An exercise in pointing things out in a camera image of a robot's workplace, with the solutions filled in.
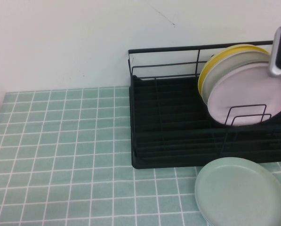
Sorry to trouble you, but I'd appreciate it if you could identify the pink plate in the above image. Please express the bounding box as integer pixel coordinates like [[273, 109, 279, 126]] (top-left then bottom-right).
[[207, 61, 281, 127]]

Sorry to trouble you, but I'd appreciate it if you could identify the cream white plate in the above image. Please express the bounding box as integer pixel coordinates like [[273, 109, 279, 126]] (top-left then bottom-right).
[[201, 50, 272, 107]]

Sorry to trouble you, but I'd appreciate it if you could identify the yellow plate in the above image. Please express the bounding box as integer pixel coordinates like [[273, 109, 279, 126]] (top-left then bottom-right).
[[197, 44, 271, 95]]

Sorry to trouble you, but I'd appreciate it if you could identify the mint green plate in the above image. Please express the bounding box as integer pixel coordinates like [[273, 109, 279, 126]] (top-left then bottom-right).
[[194, 158, 281, 226]]

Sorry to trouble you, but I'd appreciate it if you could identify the black plastic drip tray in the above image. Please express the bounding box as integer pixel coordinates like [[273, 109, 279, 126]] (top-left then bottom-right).
[[128, 74, 281, 170]]

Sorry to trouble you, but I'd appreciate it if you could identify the green checked tablecloth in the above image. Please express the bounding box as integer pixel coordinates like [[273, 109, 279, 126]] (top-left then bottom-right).
[[0, 86, 281, 226]]

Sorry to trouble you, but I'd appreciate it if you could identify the black wire dish rack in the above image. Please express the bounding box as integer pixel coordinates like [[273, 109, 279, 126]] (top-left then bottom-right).
[[128, 40, 281, 163]]

